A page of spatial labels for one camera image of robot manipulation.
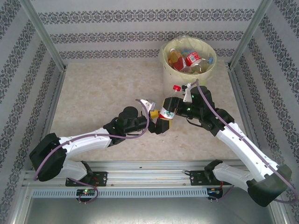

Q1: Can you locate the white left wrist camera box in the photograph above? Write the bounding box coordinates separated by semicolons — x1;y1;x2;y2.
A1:
141;99;157;115

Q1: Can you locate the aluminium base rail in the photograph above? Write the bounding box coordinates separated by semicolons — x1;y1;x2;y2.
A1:
22;160;274;187

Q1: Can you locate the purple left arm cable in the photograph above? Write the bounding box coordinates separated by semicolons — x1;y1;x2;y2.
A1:
34;99;150;204

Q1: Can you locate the cola bottle red label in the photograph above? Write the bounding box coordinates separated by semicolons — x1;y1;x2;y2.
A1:
158;85;182;137

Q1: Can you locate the aluminium side rail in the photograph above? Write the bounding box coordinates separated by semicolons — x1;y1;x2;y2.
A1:
31;70;68;171
228;67;267;168

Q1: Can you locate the aluminium frame post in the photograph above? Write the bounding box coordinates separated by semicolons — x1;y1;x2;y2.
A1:
20;0;68;70
228;0;273;69

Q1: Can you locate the slotted grey cable duct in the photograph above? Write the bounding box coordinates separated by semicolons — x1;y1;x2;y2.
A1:
31;188;209;199

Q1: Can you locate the amber tea bottle white cap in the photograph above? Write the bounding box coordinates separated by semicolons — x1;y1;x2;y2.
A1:
168;48;187;70

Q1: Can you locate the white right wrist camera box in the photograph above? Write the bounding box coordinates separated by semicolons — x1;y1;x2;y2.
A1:
181;83;195;103

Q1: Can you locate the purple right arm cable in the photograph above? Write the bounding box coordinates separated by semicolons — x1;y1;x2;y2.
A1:
195;78;299;204

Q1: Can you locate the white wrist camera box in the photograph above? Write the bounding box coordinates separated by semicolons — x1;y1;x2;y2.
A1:
181;83;195;103
141;99;157;115

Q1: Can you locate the cream plastic bin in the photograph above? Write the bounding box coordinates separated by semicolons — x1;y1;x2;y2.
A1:
161;37;218;105

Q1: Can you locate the grey metal sheet tray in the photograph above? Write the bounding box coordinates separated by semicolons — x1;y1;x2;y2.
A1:
14;186;290;224

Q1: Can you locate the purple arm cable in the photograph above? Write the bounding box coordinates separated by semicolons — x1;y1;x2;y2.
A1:
195;78;299;204
34;99;150;204

